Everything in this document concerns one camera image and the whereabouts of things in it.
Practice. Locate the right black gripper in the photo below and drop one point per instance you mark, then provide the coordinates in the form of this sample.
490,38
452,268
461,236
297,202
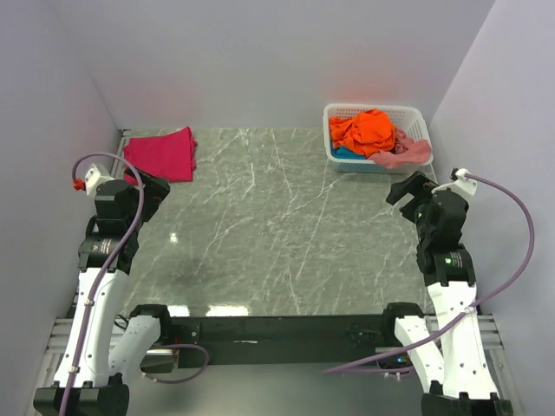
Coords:
418,185

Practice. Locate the blue t shirt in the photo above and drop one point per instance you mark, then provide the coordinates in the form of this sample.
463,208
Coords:
345,153

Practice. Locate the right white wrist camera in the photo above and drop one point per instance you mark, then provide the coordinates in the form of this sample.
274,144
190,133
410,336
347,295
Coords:
460,184

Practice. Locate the orange t shirt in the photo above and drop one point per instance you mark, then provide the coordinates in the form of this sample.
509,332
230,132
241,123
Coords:
366,133

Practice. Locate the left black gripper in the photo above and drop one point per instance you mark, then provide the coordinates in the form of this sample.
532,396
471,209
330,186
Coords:
154,190

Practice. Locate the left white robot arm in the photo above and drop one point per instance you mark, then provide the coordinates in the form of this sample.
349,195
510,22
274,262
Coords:
99,303

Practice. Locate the white plastic basket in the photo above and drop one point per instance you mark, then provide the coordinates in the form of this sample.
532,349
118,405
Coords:
408,119

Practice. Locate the pink t shirt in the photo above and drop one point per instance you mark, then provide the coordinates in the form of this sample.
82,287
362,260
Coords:
406,151

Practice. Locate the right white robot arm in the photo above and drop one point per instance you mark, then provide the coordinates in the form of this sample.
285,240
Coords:
453,370

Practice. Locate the aluminium rail frame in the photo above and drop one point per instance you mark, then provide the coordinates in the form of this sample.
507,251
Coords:
402,322

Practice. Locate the black base beam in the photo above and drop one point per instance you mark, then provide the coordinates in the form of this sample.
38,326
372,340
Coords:
296,339

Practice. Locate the folded magenta t shirt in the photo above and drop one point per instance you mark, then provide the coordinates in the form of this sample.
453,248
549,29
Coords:
170,156

